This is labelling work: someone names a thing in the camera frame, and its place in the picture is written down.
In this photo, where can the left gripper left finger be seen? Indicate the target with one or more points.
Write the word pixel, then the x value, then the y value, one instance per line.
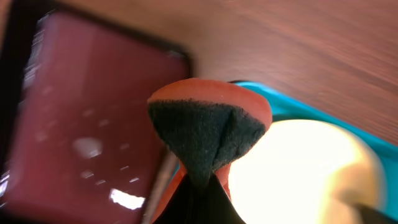
pixel 180 208

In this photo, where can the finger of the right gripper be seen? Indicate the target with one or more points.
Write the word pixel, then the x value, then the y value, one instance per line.
pixel 370 215

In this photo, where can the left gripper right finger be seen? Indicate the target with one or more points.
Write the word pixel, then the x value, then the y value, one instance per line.
pixel 214 205

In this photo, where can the green and red sponge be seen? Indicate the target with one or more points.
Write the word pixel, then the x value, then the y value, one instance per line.
pixel 207 125

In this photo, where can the yellow-green plate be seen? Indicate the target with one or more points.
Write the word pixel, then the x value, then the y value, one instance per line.
pixel 305 171

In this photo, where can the dark red black-rimmed tray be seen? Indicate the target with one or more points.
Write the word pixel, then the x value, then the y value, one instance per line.
pixel 77 144

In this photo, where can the teal plastic serving tray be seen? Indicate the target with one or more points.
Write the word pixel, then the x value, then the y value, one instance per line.
pixel 286 109

